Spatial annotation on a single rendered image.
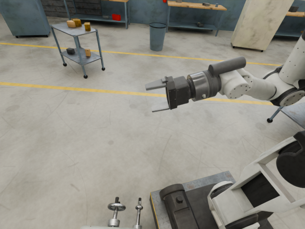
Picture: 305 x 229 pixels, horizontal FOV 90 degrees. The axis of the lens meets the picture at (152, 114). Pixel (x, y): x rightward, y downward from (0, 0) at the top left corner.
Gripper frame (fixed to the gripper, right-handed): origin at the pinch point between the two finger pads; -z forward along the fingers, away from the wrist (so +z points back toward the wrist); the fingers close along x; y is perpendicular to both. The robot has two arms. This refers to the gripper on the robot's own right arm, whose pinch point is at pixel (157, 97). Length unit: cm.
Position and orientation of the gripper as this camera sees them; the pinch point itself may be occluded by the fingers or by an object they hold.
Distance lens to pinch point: 49.0
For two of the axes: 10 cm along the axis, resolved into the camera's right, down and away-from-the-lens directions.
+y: 1.9, 7.7, -6.1
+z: 9.7, -2.5, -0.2
